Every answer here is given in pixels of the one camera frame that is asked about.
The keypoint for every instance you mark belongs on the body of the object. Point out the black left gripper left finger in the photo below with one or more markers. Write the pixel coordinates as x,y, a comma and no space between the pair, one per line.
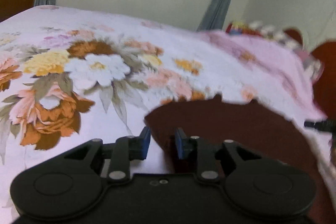
125,150

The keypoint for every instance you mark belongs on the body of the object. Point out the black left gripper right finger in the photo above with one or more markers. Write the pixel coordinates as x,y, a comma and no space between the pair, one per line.
197,156

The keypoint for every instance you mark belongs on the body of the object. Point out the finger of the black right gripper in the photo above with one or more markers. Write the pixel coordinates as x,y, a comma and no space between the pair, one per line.
327,125

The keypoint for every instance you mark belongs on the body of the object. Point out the dark maroon long-sleeve shirt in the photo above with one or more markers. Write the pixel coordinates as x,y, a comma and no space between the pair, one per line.
253,125

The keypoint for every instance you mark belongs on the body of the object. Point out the red wooden headboard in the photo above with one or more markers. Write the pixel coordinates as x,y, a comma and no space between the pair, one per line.
324,85

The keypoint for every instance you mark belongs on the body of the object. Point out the striped pillow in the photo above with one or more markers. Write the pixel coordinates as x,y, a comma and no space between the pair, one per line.
312,67

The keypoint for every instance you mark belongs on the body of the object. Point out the pink blanket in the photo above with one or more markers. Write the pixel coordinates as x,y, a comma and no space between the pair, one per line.
273,59

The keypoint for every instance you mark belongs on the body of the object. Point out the floral pink bed sheet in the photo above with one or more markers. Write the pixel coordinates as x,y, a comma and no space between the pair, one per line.
69,75

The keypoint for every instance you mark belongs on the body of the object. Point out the colourful red pillow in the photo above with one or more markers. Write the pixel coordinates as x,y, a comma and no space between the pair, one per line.
240,28

